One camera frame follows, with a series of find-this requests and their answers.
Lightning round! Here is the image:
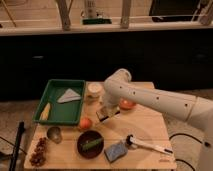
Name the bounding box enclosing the green plastic tray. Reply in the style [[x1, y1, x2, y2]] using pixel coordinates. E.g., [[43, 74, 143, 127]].
[[33, 79, 86, 125]]

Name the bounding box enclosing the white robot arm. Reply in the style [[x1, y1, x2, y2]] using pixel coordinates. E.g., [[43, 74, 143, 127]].
[[103, 68, 213, 171]]

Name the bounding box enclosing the orange bowl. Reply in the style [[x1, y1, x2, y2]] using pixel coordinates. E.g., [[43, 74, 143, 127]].
[[119, 99, 136, 110]]

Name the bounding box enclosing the white cup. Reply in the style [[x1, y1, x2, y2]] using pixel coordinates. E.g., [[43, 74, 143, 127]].
[[88, 82, 103, 98]]

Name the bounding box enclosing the orange fruit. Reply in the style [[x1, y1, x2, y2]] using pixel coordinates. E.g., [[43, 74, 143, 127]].
[[79, 117, 92, 130]]

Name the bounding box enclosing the green cucumber piece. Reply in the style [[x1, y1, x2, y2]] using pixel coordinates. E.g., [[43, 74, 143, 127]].
[[82, 138, 103, 151]]

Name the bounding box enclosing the white dish brush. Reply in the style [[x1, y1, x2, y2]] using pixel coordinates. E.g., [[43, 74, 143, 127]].
[[126, 135, 173, 155]]

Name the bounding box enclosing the dark brown bowl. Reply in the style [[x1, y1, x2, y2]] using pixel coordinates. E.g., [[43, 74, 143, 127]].
[[77, 130, 104, 159]]

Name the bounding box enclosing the grey folded cloth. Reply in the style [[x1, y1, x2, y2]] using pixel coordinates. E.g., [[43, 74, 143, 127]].
[[57, 89, 81, 103]]

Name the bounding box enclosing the blue sponge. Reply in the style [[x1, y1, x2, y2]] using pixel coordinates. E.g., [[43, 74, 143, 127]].
[[104, 141, 128, 163]]

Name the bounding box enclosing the small metal cup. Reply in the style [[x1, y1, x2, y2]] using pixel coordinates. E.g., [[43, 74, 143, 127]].
[[47, 127, 62, 144]]

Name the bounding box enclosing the yellow corn cob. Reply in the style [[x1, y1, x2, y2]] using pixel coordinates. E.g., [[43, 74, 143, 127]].
[[40, 103, 51, 120]]

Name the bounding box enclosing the black pole stand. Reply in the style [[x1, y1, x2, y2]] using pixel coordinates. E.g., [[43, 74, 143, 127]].
[[9, 121, 25, 171]]

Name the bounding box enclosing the green base bottle object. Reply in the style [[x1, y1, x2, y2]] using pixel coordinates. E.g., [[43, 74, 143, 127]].
[[81, 0, 112, 25]]

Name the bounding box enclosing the black monitor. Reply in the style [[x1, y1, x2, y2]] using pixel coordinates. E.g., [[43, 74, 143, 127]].
[[149, 0, 200, 22]]

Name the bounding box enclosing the black floor cable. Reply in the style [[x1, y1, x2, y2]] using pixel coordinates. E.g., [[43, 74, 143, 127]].
[[168, 132, 209, 171]]

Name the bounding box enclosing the wooden post right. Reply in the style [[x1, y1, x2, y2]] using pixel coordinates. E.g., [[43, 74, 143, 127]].
[[120, 0, 131, 29]]

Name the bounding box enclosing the wooden post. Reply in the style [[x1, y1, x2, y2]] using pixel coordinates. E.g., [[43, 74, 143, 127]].
[[56, 0, 71, 31], [120, 0, 131, 29]]

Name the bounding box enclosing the wooden post left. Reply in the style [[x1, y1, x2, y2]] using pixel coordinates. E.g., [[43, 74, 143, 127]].
[[56, 0, 71, 31]]

